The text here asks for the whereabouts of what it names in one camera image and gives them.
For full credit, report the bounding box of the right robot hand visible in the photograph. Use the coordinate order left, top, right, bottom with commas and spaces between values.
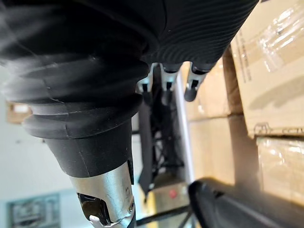
0, 0, 259, 228

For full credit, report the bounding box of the small distant cardboard box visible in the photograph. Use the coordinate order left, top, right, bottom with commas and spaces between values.
6, 101, 33, 124

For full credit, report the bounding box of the black folding stand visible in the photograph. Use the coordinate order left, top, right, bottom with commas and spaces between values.
136, 67, 186, 202

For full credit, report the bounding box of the plain brown cardboard box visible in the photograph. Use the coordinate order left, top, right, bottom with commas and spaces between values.
187, 115, 263, 192
184, 46, 244, 122

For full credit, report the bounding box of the metal base with red button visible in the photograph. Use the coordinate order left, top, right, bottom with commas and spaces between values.
145, 174, 192, 217

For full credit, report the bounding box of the grey framed picture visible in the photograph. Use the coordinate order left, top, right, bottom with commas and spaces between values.
6, 193, 61, 228

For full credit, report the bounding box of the large cardboard box with tape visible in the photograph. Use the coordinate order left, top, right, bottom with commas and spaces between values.
229, 0, 304, 140

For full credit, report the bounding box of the black plastic housing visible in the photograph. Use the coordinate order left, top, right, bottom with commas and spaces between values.
188, 177, 304, 228

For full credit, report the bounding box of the cardboard box with shiny tape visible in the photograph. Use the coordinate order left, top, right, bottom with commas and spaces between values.
256, 135, 304, 213

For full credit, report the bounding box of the white upright post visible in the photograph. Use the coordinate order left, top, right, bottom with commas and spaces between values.
175, 64, 197, 184

